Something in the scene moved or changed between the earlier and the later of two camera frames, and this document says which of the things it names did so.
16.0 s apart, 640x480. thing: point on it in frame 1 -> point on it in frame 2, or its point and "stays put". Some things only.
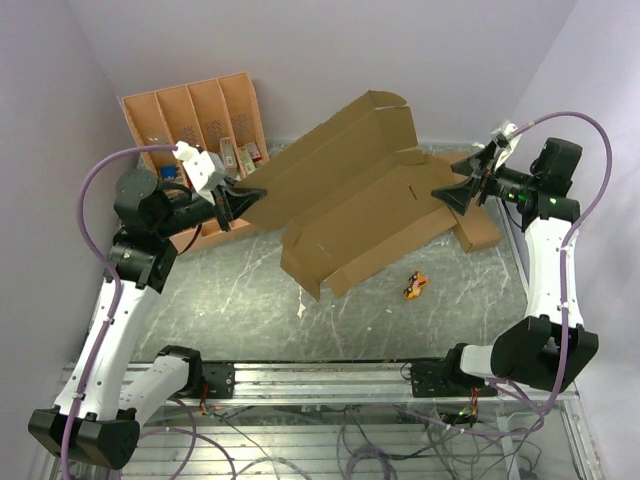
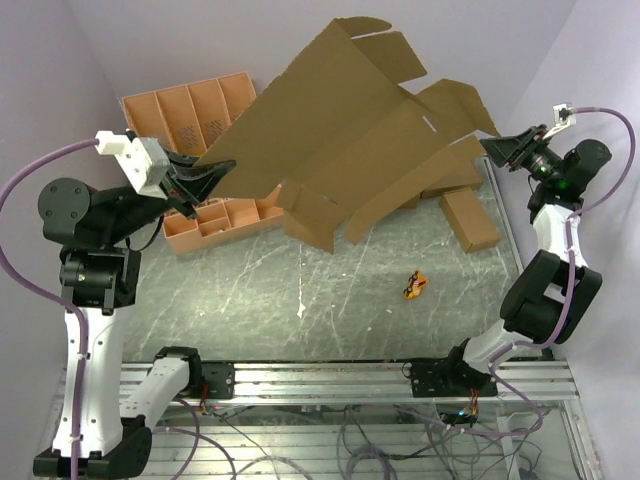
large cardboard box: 356,196 -> 347,138
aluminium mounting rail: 363,385 stays put
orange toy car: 414,286 stays put
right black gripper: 475,164 -> 503,150
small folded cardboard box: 476,228 stays put
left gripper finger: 238,200 -> 196,183
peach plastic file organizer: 219,116 stays put
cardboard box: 451,156 -> 463,177
